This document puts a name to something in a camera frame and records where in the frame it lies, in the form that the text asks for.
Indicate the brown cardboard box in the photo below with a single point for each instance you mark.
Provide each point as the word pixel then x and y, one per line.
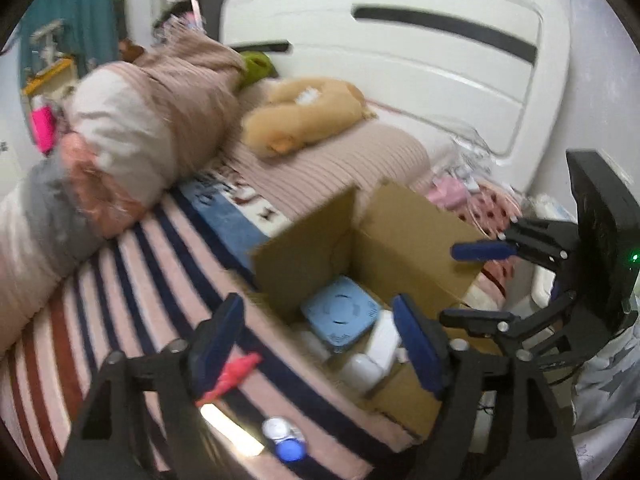
pixel 400 240

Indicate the bright pink object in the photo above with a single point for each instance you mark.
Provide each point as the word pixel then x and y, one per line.
pixel 42 127

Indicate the white bed headboard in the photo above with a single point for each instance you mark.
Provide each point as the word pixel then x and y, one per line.
pixel 400 60

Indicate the white rounded plastic item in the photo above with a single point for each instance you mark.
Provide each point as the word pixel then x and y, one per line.
pixel 361 372

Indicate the green plush toy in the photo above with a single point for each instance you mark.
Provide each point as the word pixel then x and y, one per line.
pixel 257 67

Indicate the tan plush dog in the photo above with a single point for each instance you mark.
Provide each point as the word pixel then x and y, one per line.
pixel 305 115

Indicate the grey white quilt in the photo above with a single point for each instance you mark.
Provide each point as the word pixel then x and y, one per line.
pixel 40 240

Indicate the beige ribbed duvet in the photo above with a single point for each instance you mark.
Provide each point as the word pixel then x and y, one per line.
pixel 190 95

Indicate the striped pink navy blanket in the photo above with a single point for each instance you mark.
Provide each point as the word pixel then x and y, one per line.
pixel 150 290

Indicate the pink dotted cloth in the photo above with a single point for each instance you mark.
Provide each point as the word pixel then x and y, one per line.
pixel 490 210

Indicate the beige ribbed pillow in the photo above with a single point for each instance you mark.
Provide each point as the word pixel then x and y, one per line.
pixel 330 175

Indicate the blue white printed cloth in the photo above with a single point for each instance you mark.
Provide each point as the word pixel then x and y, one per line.
pixel 225 215

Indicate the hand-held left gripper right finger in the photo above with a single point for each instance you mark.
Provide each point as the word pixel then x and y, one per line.
pixel 419 350

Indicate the blue square plastic device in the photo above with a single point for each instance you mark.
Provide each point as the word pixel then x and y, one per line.
pixel 340 310

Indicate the brown plush toy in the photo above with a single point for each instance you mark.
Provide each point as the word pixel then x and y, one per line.
pixel 131 51

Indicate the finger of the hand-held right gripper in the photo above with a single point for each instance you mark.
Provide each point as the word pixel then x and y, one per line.
pixel 481 251
pixel 477 319

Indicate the white bottle in box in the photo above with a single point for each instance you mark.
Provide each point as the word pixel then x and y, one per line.
pixel 384 342

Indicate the teal curtain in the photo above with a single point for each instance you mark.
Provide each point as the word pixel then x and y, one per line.
pixel 65 15

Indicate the pink fluffy blanket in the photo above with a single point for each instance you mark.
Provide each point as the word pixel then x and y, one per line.
pixel 95 195

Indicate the red plastic toy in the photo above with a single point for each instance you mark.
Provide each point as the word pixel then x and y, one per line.
pixel 231 375

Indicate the grey star printed cloth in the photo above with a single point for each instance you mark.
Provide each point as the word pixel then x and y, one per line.
pixel 612 385

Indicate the shiny white tube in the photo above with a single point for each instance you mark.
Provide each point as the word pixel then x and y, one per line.
pixel 232 427

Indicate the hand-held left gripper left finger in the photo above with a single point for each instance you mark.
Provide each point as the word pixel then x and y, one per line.
pixel 220 347

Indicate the white bottle with blue cap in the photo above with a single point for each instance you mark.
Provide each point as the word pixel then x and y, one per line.
pixel 286 440

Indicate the yellow white object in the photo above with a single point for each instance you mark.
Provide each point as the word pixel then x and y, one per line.
pixel 47 77

